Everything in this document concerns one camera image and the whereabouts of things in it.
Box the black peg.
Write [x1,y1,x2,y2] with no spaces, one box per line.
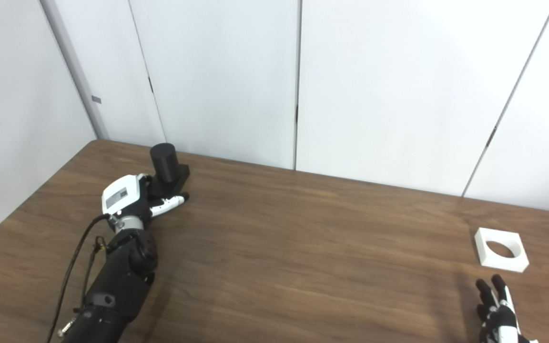
[147,143,191,198]

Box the gray partition post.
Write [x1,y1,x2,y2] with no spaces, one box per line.
[40,0,109,140]

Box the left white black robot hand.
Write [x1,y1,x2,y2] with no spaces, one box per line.
[102,173,191,224]

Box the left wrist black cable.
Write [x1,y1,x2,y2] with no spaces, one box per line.
[45,213,113,343]

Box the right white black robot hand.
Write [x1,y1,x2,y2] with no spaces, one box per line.
[475,274,539,343]

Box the white square piece with hole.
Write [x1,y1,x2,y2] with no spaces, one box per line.
[474,227,529,273]

